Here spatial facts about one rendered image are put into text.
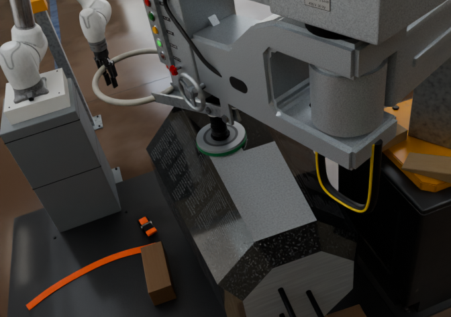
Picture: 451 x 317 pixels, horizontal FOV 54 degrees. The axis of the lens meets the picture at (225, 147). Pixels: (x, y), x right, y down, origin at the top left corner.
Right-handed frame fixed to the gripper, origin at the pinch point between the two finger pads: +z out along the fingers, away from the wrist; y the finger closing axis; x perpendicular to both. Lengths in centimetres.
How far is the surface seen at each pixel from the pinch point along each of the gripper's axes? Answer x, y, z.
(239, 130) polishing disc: -10, 92, -8
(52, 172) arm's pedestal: -47, -16, 37
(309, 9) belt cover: -44, 140, -89
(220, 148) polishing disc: -23, 91, -9
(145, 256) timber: -51, 50, 66
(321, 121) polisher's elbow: -42, 142, -57
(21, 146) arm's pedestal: -52, -21, 15
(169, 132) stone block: -13, 50, 8
